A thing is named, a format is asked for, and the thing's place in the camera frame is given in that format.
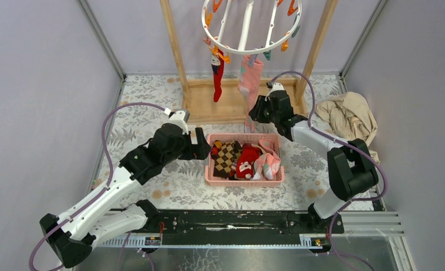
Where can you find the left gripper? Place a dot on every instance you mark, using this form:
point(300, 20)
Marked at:
point(197, 152)

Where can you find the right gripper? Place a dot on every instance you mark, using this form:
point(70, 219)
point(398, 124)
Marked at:
point(256, 113)

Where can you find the wooden hanger stand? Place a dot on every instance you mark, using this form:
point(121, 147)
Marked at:
point(232, 93)

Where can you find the black red yellow argyle sock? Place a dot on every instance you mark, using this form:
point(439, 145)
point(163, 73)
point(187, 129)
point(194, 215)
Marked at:
point(216, 147)

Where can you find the brown argyle sock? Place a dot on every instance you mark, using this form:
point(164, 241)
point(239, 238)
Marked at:
point(225, 164)

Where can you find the pink plastic basket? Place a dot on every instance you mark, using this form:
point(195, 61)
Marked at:
point(274, 143)

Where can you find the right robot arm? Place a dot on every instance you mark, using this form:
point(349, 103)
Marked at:
point(350, 170)

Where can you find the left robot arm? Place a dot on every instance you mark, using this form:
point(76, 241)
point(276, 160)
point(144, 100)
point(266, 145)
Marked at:
point(73, 234)

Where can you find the beige crumpled cloth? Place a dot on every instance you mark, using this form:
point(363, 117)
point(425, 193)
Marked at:
point(349, 117)

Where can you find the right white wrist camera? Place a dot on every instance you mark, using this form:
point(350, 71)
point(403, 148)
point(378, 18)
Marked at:
point(276, 86)

